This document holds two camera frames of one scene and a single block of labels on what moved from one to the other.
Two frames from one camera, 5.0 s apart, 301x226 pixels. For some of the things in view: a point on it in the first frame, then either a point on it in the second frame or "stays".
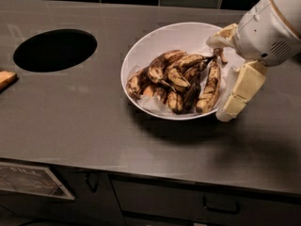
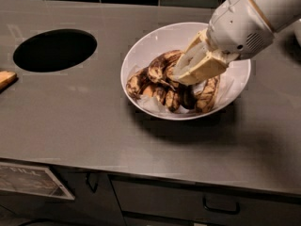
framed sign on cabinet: x=32 y=180 stays
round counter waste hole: x=55 y=50 stays
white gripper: x=265 y=34 → x=239 y=25
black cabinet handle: x=93 y=189 stays
